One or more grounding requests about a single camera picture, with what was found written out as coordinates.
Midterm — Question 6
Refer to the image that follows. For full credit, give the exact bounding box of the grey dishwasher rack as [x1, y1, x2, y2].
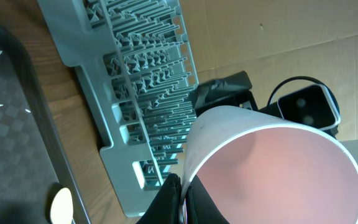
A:
[39, 0, 198, 217]

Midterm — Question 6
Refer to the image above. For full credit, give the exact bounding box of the pink cup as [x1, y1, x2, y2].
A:
[183, 106, 358, 223]

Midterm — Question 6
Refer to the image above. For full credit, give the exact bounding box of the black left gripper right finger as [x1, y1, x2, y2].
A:
[185, 175, 229, 224]

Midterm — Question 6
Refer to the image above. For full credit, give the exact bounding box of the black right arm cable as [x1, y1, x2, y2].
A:
[266, 75, 341, 116]

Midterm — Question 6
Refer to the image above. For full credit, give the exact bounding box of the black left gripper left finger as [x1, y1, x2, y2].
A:
[137, 174, 181, 224]

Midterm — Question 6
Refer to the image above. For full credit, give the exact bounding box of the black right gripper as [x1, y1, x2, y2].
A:
[194, 71, 258, 116]

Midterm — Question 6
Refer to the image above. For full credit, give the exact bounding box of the yellow plastic spoon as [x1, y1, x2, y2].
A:
[49, 187, 73, 224]

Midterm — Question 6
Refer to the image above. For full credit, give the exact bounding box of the dark brown serving tray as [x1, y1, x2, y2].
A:
[0, 26, 90, 223]

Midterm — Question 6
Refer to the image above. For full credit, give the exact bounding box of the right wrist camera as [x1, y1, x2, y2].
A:
[277, 84, 341, 131]

